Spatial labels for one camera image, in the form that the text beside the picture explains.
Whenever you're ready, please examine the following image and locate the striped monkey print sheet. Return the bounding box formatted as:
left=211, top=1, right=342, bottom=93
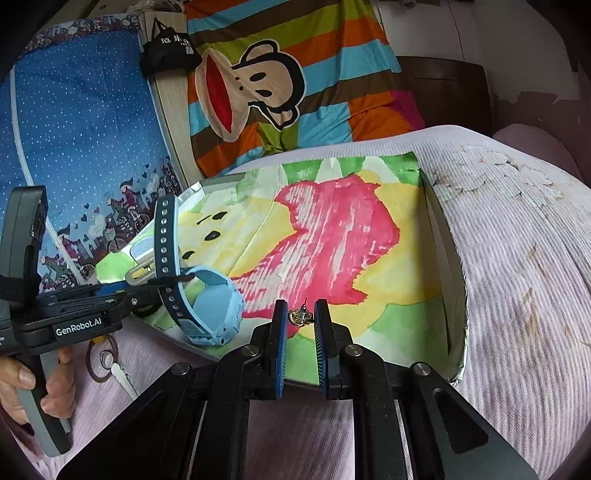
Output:
left=185, top=0, right=426, bottom=180

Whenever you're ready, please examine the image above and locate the silver metal hair clip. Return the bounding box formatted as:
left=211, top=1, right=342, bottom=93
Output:
left=124, top=264, right=156, bottom=287

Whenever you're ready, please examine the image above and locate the brown hair tie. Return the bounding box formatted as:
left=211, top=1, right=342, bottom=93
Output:
left=85, top=336, right=121, bottom=384

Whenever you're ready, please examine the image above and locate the dark wooden headboard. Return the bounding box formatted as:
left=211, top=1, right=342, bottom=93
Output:
left=393, top=55, right=496, bottom=138

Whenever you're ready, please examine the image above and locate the blue dotted fabric wardrobe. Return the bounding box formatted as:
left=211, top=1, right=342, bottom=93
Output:
left=0, top=13, right=185, bottom=296

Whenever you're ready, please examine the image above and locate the small gold earring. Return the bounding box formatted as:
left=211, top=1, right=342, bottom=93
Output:
left=288, top=304, right=315, bottom=328

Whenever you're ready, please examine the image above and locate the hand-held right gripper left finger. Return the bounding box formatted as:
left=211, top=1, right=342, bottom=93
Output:
left=55, top=299, right=296, bottom=480

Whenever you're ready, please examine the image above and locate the white serrated hair clip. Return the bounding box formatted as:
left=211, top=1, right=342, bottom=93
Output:
left=109, top=362, right=140, bottom=401

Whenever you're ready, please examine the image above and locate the black tote bag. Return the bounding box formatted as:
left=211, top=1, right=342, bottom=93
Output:
left=139, top=19, right=204, bottom=80

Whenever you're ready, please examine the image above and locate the light wooden cabinet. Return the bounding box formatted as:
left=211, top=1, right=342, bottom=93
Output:
left=137, top=10, right=206, bottom=191

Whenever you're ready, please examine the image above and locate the person's left hand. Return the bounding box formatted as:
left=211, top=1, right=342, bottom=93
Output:
left=0, top=346, right=77, bottom=428

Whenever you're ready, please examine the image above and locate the pink pillow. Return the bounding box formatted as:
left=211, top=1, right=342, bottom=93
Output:
left=491, top=123, right=586, bottom=182

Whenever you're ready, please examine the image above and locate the blue wristwatch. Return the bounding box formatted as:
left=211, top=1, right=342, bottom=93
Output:
left=151, top=194, right=245, bottom=348

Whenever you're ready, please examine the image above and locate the shallow box with colourful lining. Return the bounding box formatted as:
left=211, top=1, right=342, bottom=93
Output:
left=95, top=150, right=469, bottom=385

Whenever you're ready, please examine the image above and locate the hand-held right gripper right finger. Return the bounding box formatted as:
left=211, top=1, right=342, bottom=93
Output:
left=314, top=299, right=541, bottom=480

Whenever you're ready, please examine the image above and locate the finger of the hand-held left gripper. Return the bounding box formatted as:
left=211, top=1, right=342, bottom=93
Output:
left=113, top=293, right=163, bottom=320
left=95, top=270, right=197, bottom=301

